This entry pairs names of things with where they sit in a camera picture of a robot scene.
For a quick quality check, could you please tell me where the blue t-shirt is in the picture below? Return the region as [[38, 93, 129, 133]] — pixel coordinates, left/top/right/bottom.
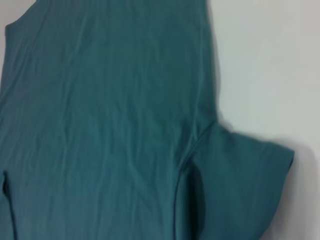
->
[[0, 0, 296, 240]]

